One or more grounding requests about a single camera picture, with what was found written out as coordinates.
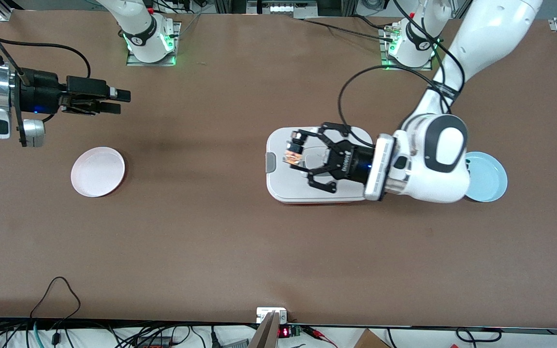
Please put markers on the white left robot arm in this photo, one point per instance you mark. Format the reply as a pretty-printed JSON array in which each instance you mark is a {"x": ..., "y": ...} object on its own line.
[{"x": 491, "y": 29}]

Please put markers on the aluminium profile bar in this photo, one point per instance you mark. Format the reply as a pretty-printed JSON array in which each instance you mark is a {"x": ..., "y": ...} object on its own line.
[{"x": 266, "y": 333}]

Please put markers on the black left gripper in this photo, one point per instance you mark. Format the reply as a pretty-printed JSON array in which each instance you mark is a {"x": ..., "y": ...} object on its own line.
[{"x": 352, "y": 164}]

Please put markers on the brown cardboard box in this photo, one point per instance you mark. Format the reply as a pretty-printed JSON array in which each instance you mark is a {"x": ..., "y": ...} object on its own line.
[{"x": 369, "y": 340}]

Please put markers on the white lidded lunch box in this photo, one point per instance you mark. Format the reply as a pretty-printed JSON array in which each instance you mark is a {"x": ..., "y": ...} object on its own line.
[{"x": 283, "y": 188}]

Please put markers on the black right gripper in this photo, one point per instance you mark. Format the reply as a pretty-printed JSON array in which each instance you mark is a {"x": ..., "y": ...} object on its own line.
[{"x": 41, "y": 94}]

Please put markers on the red clip lead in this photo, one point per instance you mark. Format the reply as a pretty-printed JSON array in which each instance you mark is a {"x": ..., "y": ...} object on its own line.
[{"x": 319, "y": 334}]

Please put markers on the pale pink round plate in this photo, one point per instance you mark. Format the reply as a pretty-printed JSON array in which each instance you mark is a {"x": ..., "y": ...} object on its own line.
[{"x": 97, "y": 172}]

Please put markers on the light blue round plate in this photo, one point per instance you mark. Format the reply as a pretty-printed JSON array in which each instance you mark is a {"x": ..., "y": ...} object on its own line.
[{"x": 491, "y": 179}]

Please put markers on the orange push-button switch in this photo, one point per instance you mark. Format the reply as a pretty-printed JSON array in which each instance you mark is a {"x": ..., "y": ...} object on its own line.
[{"x": 292, "y": 157}]

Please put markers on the short aluminium profile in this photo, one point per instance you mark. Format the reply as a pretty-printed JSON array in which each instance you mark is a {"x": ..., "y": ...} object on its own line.
[{"x": 5, "y": 12}]

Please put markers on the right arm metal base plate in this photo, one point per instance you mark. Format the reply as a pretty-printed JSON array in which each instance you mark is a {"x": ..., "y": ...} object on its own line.
[{"x": 150, "y": 64}]

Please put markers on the red digit display board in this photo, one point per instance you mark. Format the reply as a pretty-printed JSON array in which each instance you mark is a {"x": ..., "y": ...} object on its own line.
[{"x": 284, "y": 332}]

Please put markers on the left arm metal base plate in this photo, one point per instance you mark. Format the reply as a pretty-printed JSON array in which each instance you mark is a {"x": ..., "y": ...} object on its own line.
[{"x": 406, "y": 68}]

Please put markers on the small white mount block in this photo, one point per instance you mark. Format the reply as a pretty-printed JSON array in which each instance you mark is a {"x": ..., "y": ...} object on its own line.
[{"x": 265, "y": 313}]

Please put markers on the aluminium frame with white label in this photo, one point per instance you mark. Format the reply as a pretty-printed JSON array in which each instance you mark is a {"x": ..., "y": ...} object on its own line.
[{"x": 283, "y": 7}]

